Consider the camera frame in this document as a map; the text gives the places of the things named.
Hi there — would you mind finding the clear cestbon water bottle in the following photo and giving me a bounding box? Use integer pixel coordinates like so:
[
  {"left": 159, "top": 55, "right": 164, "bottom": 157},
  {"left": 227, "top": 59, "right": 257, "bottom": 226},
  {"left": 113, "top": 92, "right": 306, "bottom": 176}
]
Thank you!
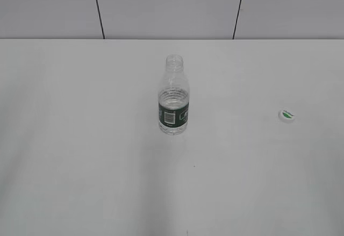
[{"left": 158, "top": 54, "right": 190, "bottom": 135}]

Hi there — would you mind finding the white green bottle cap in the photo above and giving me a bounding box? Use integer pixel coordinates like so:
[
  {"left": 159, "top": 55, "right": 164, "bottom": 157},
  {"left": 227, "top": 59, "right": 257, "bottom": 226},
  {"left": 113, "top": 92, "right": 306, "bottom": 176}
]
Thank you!
[{"left": 278, "top": 109, "right": 296, "bottom": 123}]

